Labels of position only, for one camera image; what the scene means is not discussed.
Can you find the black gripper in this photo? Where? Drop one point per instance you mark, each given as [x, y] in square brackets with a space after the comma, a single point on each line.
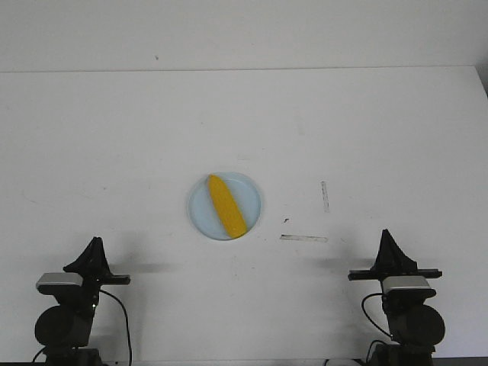
[93, 266]
[392, 261]

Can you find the light blue round plate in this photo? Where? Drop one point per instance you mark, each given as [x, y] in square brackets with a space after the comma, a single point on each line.
[201, 210]

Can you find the yellow toy corn cob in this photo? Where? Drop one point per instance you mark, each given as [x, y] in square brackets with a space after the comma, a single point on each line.
[226, 207]

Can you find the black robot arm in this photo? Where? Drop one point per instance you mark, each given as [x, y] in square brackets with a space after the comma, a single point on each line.
[64, 330]
[414, 328]

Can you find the vertical clear tape strip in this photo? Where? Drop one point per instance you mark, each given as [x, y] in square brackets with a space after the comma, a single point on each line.
[325, 196]

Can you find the horizontal clear tape strip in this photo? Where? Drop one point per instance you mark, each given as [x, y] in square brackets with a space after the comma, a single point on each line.
[303, 238]

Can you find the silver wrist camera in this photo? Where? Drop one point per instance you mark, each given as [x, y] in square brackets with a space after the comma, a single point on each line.
[407, 286]
[52, 282]

